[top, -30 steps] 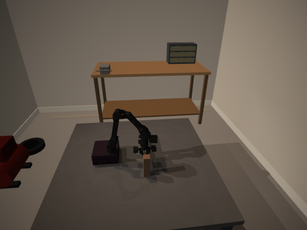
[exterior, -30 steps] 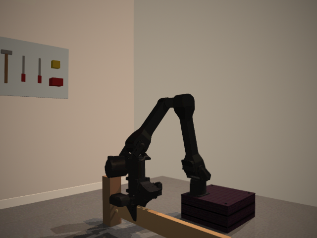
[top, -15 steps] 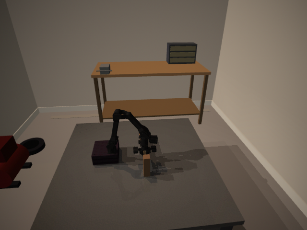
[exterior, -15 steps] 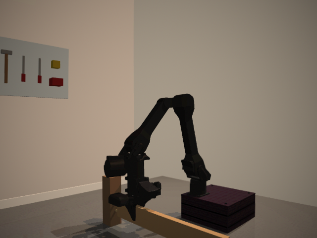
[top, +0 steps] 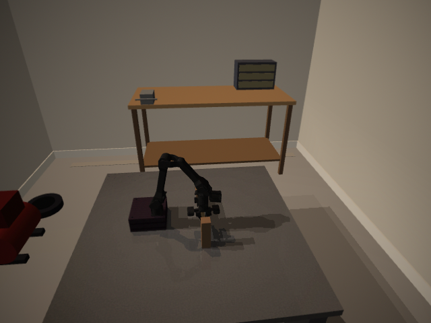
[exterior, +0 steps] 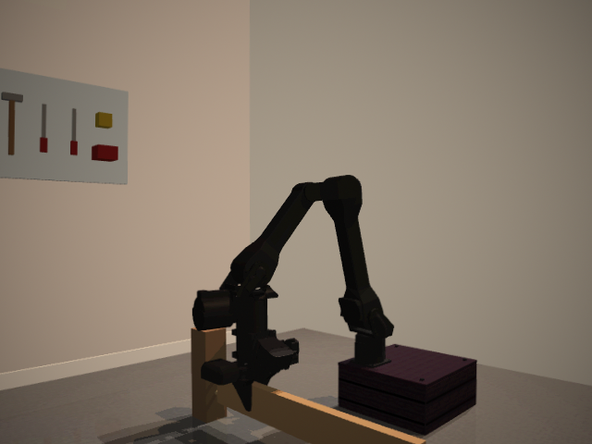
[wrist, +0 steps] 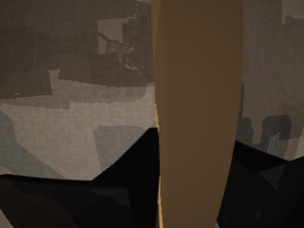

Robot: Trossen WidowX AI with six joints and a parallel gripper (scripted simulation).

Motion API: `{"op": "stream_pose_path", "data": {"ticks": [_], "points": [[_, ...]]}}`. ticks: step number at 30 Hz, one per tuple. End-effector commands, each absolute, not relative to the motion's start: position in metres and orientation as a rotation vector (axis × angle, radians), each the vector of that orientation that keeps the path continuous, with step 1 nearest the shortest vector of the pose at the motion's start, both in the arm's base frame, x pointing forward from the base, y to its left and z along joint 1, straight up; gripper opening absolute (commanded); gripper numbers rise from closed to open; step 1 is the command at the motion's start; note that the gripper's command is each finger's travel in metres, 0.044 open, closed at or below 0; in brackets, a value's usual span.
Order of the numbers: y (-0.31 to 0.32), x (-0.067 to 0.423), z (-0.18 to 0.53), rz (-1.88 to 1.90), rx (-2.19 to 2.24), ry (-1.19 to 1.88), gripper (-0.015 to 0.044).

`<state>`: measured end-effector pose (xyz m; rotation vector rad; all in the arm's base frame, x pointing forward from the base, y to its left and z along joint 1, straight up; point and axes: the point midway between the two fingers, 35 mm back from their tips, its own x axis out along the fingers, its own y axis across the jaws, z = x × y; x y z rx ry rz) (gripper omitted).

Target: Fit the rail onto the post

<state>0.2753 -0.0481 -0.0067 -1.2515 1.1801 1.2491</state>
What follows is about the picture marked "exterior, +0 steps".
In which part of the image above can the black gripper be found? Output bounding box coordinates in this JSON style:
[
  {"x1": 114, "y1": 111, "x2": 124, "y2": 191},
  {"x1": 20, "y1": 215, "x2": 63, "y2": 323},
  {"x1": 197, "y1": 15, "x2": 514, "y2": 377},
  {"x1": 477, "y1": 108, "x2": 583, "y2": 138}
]
[{"x1": 201, "y1": 325, "x2": 280, "y2": 412}]

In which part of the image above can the brown wooden post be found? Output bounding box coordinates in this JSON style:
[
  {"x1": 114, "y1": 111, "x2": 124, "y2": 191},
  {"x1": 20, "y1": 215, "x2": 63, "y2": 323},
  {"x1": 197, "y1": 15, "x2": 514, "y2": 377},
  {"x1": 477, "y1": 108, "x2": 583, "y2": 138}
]
[{"x1": 191, "y1": 327, "x2": 227, "y2": 424}]

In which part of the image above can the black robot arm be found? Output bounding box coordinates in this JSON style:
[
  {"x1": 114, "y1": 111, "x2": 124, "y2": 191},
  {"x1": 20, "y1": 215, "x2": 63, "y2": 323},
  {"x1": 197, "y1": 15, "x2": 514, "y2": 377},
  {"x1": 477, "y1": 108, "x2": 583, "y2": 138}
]
[{"x1": 192, "y1": 175, "x2": 394, "y2": 373}]

